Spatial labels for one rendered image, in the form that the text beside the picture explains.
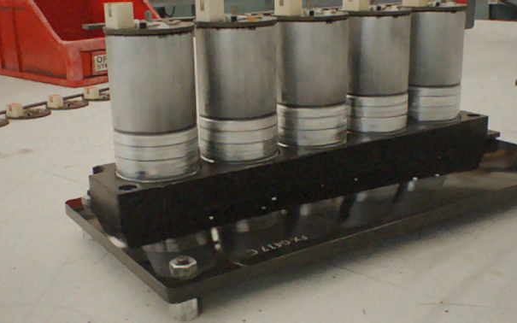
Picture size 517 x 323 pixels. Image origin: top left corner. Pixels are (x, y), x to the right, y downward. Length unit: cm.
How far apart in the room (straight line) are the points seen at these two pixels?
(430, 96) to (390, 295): 10
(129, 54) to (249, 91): 4
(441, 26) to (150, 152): 12
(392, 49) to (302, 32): 4
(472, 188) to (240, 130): 7
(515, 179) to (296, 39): 8
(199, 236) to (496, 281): 8
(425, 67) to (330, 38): 5
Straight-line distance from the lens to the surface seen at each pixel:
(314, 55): 21
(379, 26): 23
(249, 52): 19
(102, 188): 19
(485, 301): 17
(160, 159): 19
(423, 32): 25
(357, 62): 23
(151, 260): 16
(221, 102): 20
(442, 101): 25
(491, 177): 23
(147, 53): 18
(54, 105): 41
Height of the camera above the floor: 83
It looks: 17 degrees down
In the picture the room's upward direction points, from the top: 1 degrees counter-clockwise
